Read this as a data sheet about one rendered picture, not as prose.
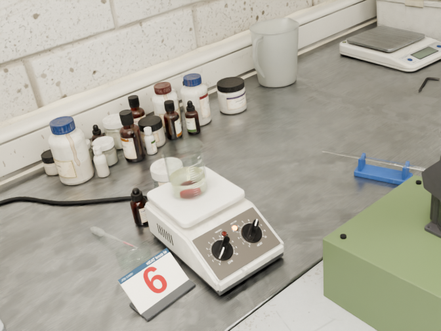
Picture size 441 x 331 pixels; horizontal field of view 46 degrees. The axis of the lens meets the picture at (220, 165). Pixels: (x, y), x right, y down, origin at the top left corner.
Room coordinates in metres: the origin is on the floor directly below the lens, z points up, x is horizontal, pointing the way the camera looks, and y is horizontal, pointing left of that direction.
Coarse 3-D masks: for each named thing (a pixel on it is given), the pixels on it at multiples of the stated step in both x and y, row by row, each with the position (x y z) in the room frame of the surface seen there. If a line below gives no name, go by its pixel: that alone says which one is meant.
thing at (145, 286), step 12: (156, 264) 0.59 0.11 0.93; (168, 264) 0.59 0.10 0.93; (144, 276) 0.57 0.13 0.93; (156, 276) 0.57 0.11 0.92; (168, 276) 0.58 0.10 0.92; (180, 276) 0.58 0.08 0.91; (132, 288) 0.55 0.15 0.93; (144, 288) 0.56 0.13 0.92; (156, 288) 0.56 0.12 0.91; (168, 288) 0.56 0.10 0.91; (144, 300) 0.54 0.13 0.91
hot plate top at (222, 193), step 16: (208, 176) 0.73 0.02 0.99; (160, 192) 0.70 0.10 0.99; (208, 192) 0.68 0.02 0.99; (224, 192) 0.67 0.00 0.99; (240, 192) 0.67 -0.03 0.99; (160, 208) 0.66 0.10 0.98; (176, 208) 0.65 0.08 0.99; (192, 208) 0.64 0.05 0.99; (208, 208) 0.64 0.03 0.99; (224, 208) 0.64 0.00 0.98; (192, 224) 0.61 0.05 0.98
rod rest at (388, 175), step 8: (360, 160) 0.80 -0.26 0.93; (360, 168) 0.80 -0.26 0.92; (368, 168) 0.81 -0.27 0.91; (376, 168) 0.80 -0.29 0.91; (384, 168) 0.80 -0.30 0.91; (408, 168) 0.77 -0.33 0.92; (360, 176) 0.80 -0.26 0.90; (368, 176) 0.79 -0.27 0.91; (376, 176) 0.78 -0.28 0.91; (384, 176) 0.78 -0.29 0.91; (392, 176) 0.77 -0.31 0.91; (400, 176) 0.77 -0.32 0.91; (408, 176) 0.77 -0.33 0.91; (400, 184) 0.75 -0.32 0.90
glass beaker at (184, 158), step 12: (168, 144) 0.71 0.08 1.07; (180, 144) 0.72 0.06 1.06; (192, 144) 0.72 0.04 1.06; (168, 156) 0.71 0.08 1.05; (180, 156) 0.72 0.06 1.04; (192, 156) 0.67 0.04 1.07; (168, 168) 0.67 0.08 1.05; (180, 168) 0.66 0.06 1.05; (192, 168) 0.67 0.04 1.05; (204, 168) 0.68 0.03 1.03; (180, 180) 0.66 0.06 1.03; (192, 180) 0.66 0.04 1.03; (204, 180) 0.68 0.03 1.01; (180, 192) 0.67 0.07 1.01; (192, 192) 0.66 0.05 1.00; (204, 192) 0.67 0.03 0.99
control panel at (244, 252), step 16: (224, 224) 0.62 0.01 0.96; (240, 224) 0.63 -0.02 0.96; (192, 240) 0.59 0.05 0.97; (208, 240) 0.60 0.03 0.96; (240, 240) 0.60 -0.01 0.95; (272, 240) 0.61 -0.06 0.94; (208, 256) 0.57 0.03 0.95; (240, 256) 0.58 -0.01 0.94; (256, 256) 0.58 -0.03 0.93; (224, 272) 0.55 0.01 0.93
